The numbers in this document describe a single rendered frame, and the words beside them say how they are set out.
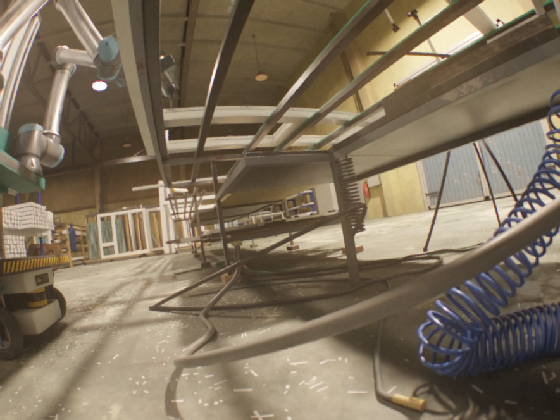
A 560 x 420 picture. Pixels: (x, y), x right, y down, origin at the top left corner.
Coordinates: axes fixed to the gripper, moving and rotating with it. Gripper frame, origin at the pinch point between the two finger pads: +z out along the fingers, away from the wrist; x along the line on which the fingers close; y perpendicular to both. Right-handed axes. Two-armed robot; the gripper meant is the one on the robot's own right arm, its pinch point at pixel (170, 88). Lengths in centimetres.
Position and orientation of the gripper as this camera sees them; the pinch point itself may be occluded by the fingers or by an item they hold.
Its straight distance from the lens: 112.4
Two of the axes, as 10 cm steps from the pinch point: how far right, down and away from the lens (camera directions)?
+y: -7.1, -3.3, 6.2
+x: -6.3, 7.0, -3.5
